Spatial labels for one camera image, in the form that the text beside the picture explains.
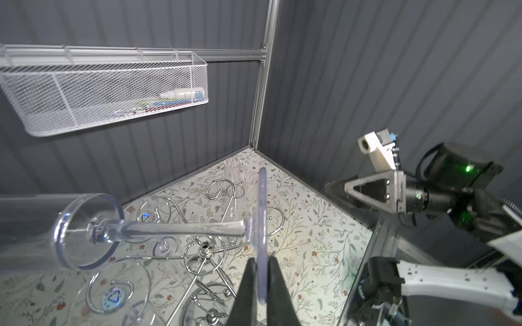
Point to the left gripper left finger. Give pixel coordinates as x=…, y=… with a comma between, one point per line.
x=244, y=309

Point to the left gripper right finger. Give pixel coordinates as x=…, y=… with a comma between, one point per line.
x=280, y=311

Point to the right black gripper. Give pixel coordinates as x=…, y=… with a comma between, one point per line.
x=391, y=192

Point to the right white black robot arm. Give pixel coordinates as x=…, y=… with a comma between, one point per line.
x=445, y=250

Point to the floral table mat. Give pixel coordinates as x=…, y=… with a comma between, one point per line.
x=319, y=248

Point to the items in white basket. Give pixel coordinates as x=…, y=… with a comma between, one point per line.
x=178, y=97

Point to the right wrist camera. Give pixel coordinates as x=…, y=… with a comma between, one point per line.
x=382, y=148

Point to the white wire mesh basket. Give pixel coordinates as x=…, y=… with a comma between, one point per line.
x=58, y=90

